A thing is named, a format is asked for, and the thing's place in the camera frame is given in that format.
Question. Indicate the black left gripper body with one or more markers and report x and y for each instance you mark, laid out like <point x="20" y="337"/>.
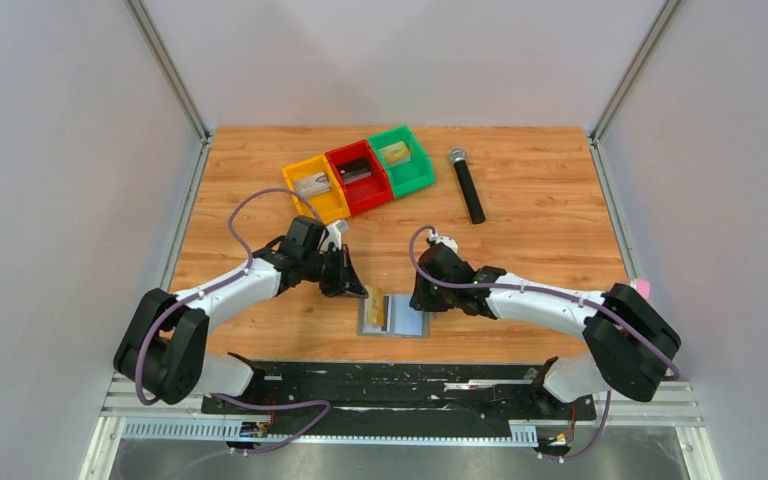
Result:
<point x="331" y="271"/>

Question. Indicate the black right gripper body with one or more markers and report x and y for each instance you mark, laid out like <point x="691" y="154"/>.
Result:
<point x="449" y="291"/>

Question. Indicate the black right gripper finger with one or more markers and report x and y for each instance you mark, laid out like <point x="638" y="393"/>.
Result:
<point x="447" y="300"/>
<point x="423" y="296"/>

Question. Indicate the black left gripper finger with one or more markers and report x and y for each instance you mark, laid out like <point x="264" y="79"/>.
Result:
<point x="346" y="270"/>
<point x="352" y="291"/>

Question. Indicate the grey card holder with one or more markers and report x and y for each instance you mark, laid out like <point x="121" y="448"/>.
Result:
<point x="402" y="320"/>

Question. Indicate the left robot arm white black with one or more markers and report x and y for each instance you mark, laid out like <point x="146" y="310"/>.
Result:
<point x="164" y="349"/>

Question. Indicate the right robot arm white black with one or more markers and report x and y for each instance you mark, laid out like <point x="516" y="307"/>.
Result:
<point x="630" y="347"/>

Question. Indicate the silver card in yellow bin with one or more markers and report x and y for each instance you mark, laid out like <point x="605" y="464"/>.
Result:
<point x="312" y="185"/>

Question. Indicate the black card in red bin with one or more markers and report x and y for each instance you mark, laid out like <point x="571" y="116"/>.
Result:
<point x="354" y="170"/>

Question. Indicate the gold card in green bin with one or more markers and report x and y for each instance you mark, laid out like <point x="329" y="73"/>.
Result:
<point x="395" y="154"/>

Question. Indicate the pink card stand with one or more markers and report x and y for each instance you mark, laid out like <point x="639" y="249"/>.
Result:
<point x="641" y="286"/>

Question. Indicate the yellow plastic bin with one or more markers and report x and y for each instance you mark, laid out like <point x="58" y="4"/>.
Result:
<point x="331" y="206"/>

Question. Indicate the red plastic bin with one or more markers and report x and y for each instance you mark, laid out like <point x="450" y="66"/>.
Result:
<point x="370" y="192"/>

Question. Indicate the green plastic bin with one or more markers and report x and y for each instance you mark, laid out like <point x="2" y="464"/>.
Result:
<point x="406" y="176"/>

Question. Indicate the black handheld microphone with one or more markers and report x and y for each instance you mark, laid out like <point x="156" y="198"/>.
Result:
<point x="458" y="158"/>

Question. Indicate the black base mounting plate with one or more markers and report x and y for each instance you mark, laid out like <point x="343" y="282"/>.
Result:
<point x="413" y="400"/>

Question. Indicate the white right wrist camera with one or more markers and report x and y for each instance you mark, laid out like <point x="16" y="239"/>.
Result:
<point x="434" y="238"/>

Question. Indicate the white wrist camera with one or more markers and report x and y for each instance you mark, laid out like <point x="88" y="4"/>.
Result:
<point x="434" y="238"/>
<point x="332" y="237"/>

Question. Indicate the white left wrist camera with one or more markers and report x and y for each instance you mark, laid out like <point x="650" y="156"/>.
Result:
<point x="332" y="237"/>

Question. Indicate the left aluminium frame post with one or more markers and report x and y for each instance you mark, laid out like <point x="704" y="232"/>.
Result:
<point x="156" y="45"/>

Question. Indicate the aluminium frame post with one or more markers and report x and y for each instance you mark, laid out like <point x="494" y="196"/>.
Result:
<point x="156" y="45"/>
<point x="596" y="136"/>

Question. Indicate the right aluminium frame post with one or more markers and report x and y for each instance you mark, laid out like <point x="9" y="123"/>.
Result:
<point x="596" y="136"/>

